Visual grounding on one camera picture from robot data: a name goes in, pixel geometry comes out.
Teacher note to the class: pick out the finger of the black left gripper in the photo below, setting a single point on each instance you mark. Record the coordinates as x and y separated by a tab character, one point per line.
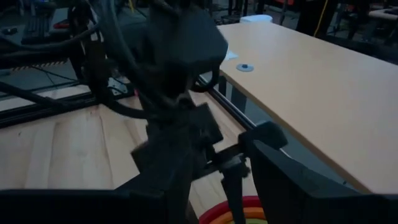
236	193
182	205

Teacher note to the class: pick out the large red plastic bowl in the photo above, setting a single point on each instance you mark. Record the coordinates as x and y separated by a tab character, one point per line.
217	209

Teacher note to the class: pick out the white paper sheet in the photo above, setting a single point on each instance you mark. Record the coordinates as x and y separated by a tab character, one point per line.
231	55

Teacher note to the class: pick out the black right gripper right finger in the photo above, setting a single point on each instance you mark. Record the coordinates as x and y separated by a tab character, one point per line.
311	199

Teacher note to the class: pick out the black table frame rail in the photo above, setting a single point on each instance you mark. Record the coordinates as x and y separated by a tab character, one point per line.
231	105

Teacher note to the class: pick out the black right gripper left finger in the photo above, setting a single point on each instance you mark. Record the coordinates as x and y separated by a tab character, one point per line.
62	207

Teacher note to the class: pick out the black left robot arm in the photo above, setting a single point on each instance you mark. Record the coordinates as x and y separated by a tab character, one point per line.
186	40

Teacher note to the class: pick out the orange plastic bowl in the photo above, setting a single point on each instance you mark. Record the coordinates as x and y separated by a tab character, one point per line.
253	214

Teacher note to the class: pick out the white rounded box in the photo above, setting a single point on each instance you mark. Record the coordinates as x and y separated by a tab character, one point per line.
256	18

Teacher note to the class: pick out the light wooden desk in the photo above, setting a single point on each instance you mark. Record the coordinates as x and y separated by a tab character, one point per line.
311	93

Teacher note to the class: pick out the grey round desk grommet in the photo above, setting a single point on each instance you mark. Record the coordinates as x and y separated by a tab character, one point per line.
245	67

